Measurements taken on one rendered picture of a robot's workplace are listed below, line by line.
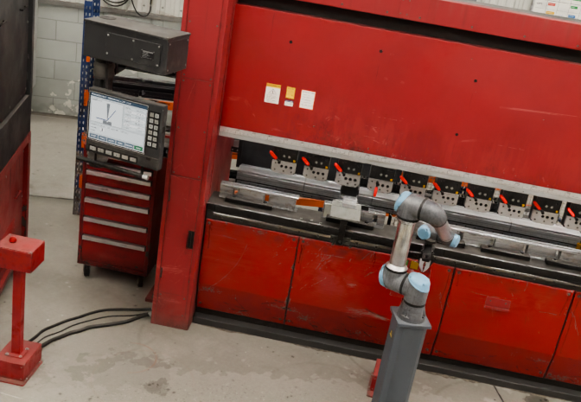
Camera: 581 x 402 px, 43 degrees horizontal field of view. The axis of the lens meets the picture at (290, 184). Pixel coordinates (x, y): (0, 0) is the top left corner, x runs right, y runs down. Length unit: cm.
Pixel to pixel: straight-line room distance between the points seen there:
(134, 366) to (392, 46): 239
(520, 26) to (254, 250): 205
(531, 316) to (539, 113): 126
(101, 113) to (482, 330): 265
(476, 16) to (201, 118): 165
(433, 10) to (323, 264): 165
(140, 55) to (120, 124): 39
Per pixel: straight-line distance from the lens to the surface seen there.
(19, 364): 440
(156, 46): 386
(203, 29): 423
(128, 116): 400
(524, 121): 449
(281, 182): 487
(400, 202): 372
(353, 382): 473
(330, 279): 469
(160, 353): 471
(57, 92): 873
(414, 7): 428
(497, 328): 488
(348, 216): 441
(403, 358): 401
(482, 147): 450
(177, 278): 476
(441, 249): 459
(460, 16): 430
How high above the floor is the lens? 269
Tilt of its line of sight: 21 degrees down
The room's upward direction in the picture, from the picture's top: 10 degrees clockwise
